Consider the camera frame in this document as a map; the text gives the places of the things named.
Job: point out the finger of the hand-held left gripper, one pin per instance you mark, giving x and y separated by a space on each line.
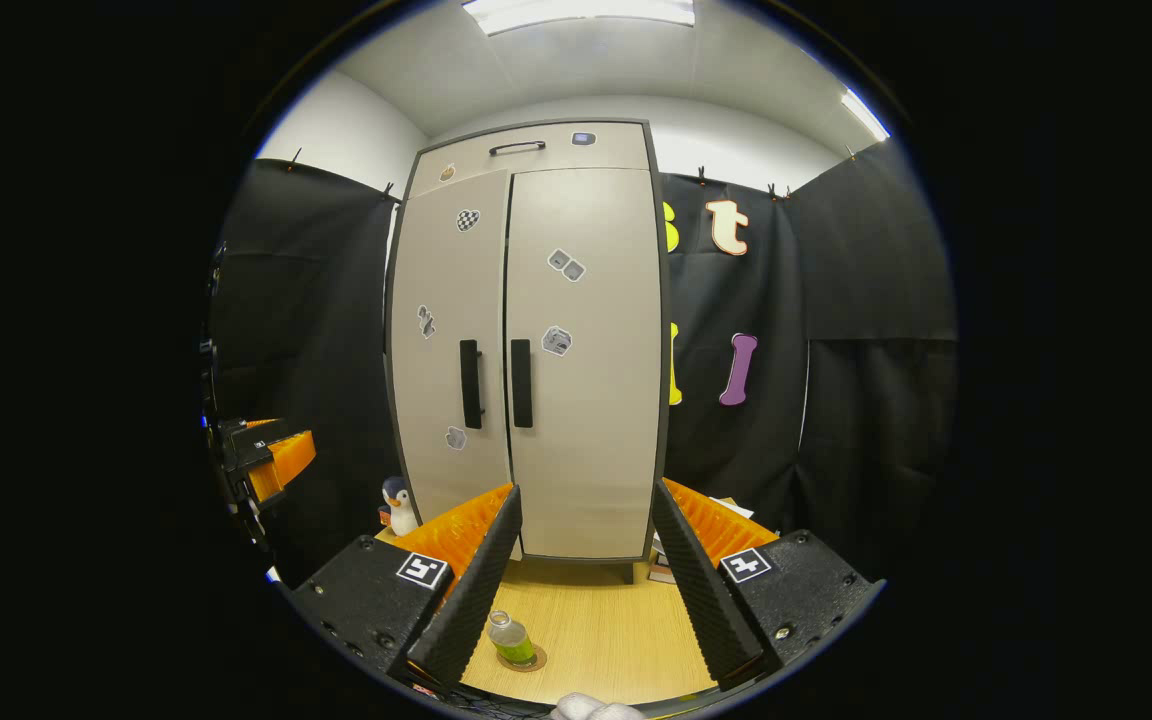
251 440
286 462

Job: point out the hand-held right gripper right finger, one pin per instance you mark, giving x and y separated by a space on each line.
701 600

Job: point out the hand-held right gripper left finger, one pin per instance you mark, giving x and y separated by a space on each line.
476 590

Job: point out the green tea bottle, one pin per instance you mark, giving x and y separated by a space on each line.
514 645

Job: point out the round cork coaster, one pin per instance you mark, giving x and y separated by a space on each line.
537 662

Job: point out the grey cabinet door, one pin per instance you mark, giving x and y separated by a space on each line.
596 450
436 385

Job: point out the grey cabinet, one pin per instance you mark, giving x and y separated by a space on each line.
667 380

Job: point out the brown-edged book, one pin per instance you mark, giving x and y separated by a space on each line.
661 575

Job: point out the white book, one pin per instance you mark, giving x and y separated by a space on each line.
736 510

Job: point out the plush penguin toy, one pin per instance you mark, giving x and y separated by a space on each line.
401 515

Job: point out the black backdrop cloth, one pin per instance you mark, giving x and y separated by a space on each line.
836 400

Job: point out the grey drawer front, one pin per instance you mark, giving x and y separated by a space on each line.
616 150

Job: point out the narrow ceiling light panel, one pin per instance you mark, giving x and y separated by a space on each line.
866 115

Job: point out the long ceiling light panel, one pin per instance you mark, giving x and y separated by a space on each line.
576 12

